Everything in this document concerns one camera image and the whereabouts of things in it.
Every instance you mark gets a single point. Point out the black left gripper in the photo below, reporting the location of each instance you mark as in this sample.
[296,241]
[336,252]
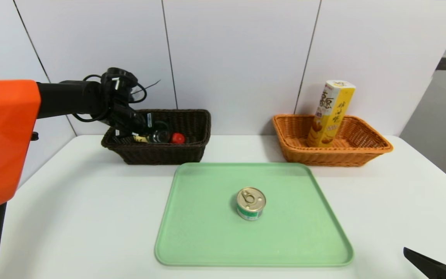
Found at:
[148,121]

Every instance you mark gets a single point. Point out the glass jar black lid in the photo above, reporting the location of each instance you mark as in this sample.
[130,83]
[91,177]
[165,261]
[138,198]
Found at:
[161,135]

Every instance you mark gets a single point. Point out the red rubber duck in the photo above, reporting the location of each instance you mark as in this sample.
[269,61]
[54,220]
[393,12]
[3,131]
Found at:
[177,138]

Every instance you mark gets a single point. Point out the tin can green label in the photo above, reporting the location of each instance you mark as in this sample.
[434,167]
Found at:
[251,201]

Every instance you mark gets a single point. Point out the tall yellow snack box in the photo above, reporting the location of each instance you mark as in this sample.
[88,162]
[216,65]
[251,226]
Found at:
[333,116]

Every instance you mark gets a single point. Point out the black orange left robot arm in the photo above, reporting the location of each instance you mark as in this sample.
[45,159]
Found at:
[6,135]

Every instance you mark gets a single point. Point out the dark brown wicker basket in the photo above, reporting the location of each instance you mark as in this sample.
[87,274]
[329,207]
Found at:
[161,155]

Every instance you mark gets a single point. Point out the orange wicker basket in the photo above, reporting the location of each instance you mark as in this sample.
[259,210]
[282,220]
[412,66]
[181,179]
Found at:
[323,157]

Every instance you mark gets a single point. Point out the light green plastic tray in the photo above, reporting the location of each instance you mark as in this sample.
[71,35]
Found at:
[207,240]

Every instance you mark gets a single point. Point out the black wall bracket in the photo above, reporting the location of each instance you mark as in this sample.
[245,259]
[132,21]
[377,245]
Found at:
[443,64]

